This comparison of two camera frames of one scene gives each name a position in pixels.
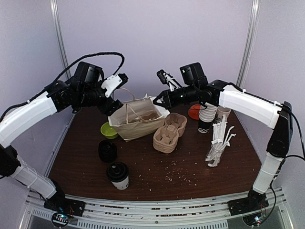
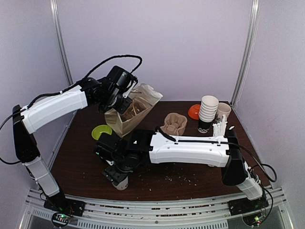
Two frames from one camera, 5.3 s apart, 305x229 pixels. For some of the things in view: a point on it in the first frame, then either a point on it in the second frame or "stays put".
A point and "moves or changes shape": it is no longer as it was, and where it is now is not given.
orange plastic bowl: (194, 113) stays put
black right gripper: (165, 98) → (113, 175)
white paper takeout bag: (138, 118) moves or changes shape
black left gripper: (110, 106) → (122, 108)
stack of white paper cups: (206, 115) stays put
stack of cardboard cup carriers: (166, 139) stays put
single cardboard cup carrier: (148, 116) → (137, 105)
